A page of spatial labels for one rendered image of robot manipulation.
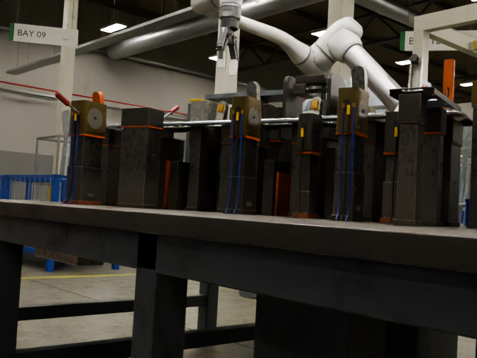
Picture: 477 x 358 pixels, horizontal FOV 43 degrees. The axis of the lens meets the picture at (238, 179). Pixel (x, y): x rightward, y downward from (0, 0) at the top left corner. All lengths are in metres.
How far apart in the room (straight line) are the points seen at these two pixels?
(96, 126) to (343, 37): 1.20
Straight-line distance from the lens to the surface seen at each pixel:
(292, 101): 2.19
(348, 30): 2.83
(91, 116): 2.20
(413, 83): 1.99
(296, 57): 2.81
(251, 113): 1.81
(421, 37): 8.93
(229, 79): 6.13
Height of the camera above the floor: 0.72
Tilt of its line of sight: 3 degrees up
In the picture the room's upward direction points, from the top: 3 degrees clockwise
